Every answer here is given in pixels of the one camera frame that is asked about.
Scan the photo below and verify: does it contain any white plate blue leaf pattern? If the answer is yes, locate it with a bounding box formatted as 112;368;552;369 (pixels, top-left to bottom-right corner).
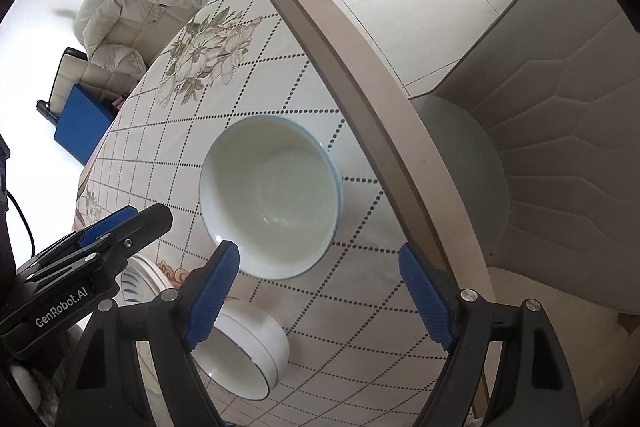
118;254;171;306

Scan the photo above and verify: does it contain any white bowl dark rim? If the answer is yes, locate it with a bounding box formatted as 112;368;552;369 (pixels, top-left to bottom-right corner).
192;298;290;401

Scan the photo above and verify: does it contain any white bowl blue pattern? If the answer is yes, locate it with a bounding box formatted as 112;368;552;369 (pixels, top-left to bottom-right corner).
198;116;343;281

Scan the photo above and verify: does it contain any blue folded mat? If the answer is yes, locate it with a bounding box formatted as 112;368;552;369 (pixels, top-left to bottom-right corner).
54;84;115;166

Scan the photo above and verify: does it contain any cream padded chair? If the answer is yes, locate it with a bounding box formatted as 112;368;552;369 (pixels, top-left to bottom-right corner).
34;0;151;122

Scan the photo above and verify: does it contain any patterned tablecloth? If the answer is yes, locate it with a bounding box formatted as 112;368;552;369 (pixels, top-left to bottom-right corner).
76;0;446;426

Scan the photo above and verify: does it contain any white puffer jacket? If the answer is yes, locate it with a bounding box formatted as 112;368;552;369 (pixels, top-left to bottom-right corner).
72;0;249;80

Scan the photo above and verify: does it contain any grey upholstered chair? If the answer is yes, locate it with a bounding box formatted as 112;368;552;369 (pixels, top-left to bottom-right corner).
412;0;639;315

